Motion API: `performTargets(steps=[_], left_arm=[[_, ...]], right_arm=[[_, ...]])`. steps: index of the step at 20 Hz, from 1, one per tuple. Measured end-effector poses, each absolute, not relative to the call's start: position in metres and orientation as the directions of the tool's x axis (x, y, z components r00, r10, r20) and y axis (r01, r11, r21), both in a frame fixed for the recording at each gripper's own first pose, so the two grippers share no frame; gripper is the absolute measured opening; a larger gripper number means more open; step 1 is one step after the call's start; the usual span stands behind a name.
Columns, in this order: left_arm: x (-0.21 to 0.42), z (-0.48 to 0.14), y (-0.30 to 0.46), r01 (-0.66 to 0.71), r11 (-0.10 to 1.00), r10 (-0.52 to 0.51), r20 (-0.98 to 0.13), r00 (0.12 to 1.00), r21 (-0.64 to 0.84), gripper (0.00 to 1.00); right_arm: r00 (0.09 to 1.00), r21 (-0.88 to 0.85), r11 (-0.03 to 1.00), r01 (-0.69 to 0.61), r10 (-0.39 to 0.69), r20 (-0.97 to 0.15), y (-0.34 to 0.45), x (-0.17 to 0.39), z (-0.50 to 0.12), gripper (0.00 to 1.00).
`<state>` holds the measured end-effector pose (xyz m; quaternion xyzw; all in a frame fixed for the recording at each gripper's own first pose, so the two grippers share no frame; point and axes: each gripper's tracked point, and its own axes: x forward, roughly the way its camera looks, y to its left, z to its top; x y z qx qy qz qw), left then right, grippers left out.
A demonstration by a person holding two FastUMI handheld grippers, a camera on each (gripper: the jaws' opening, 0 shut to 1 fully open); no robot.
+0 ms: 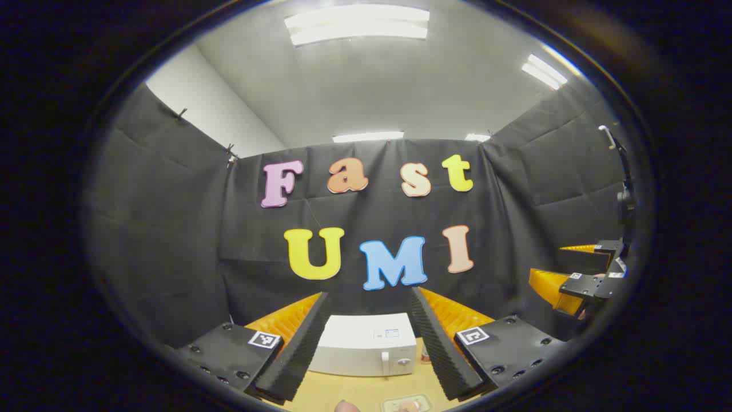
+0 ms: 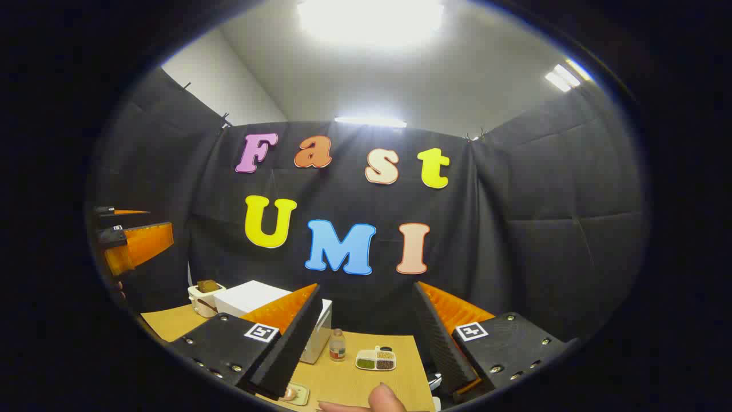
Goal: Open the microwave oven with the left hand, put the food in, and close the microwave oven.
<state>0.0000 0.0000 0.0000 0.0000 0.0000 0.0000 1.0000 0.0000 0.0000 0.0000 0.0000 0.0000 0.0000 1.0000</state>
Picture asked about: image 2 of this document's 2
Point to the black backdrop cloth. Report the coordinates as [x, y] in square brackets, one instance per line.
[514, 229]

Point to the divided white dish with grains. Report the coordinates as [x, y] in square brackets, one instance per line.
[376, 360]

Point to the clear plastic bottle red label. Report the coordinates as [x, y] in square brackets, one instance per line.
[337, 346]

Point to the small ceiling light panel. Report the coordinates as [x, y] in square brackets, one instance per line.
[563, 75]

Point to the white microwave oven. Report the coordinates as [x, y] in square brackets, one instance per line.
[251, 294]

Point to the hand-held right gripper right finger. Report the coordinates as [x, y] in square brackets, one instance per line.
[443, 349]

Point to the long ceiling light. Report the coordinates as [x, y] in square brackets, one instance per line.
[370, 122]

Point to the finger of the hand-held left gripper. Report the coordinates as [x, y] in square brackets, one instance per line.
[140, 243]
[117, 212]

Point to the large ceiling light panel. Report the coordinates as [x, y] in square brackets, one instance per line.
[370, 17]

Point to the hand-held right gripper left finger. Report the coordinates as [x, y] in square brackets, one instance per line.
[291, 349]

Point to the brown bread slice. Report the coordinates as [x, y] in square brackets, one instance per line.
[207, 285]

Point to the small white square plate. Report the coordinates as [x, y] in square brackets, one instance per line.
[302, 396]

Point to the white toaster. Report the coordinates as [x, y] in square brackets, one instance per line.
[201, 303]

